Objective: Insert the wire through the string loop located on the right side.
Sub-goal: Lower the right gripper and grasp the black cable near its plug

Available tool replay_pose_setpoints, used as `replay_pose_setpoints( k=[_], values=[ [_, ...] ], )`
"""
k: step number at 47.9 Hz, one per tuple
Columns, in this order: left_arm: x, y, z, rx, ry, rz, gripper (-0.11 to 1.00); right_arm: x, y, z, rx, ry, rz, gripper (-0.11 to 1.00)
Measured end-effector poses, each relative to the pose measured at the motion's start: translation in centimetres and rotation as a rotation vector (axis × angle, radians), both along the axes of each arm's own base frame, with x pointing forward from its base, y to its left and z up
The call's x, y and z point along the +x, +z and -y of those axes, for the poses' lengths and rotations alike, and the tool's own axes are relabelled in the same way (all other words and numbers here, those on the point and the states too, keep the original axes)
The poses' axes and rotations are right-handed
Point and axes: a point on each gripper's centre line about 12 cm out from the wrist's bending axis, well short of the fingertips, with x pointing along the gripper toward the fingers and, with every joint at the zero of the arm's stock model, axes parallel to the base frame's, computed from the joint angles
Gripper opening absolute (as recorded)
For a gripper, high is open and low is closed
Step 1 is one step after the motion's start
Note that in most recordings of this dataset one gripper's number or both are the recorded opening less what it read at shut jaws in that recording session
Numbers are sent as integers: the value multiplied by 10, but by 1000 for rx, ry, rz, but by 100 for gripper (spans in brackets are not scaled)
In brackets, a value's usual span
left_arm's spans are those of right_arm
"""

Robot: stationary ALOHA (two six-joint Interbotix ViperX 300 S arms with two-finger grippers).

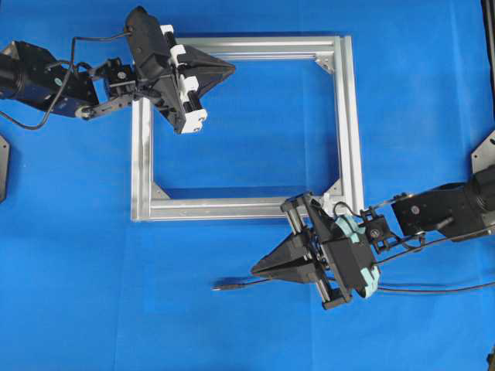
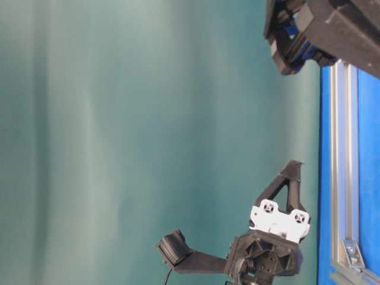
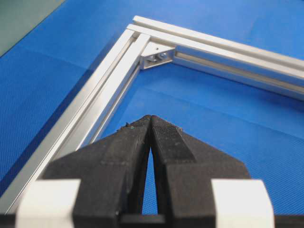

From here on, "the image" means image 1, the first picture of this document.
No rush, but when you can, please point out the grey right mounting plate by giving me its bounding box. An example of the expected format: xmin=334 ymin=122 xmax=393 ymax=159
xmin=471 ymin=131 xmax=495 ymax=173

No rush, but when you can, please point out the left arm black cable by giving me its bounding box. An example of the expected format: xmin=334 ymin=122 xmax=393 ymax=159
xmin=0 ymin=31 xmax=135 ymax=131

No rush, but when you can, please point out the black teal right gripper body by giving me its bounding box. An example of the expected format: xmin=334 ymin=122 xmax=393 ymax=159
xmin=281 ymin=193 xmax=381 ymax=310

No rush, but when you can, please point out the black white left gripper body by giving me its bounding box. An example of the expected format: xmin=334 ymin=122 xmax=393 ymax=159
xmin=125 ymin=6 xmax=207 ymax=134

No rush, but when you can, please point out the square aluminium extrusion frame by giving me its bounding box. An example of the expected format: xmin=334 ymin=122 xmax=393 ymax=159
xmin=131 ymin=36 xmax=364 ymax=222

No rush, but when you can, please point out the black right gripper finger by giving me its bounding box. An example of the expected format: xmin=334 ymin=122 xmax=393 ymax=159
xmin=251 ymin=233 xmax=309 ymax=273
xmin=251 ymin=259 xmax=324 ymax=284

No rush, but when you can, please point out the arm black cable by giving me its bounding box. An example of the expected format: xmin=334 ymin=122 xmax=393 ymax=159
xmin=0 ymin=31 xmax=135 ymax=131
xmin=333 ymin=200 xmax=495 ymax=267

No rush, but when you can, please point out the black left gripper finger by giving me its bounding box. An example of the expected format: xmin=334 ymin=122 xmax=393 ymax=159
xmin=184 ymin=68 xmax=235 ymax=98
xmin=178 ymin=45 xmax=235 ymax=72

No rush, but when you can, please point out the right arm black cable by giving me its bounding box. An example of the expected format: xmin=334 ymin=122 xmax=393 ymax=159
xmin=333 ymin=200 xmax=495 ymax=267

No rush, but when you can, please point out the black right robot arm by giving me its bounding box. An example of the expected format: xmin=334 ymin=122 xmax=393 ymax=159
xmin=251 ymin=167 xmax=494 ymax=309

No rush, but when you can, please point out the black wire with plug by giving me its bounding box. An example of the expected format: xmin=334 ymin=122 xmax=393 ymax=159
xmin=210 ymin=274 xmax=495 ymax=294

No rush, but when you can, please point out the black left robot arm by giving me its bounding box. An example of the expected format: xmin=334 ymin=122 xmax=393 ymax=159
xmin=1 ymin=6 xmax=235 ymax=134

